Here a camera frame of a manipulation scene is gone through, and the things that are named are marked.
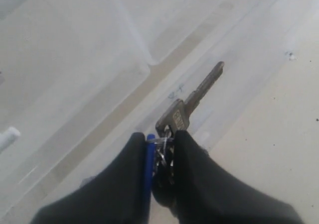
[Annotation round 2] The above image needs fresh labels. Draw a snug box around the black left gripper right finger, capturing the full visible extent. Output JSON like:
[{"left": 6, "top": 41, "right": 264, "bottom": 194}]
[{"left": 173, "top": 131, "right": 303, "bottom": 224}]

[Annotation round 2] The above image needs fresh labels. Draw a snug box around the white translucent drawer cabinet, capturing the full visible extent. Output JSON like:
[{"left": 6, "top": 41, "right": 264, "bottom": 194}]
[{"left": 0, "top": 0, "right": 294, "bottom": 224}]

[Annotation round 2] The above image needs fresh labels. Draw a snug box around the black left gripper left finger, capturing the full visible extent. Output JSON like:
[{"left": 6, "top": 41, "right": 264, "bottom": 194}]
[{"left": 31, "top": 132, "right": 148, "bottom": 224}]

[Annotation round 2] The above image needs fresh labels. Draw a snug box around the key bunch with blue fob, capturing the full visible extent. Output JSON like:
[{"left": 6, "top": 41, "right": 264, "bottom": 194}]
[{"left": 144, "top": 61, "right": 224, "bottom": 216}]

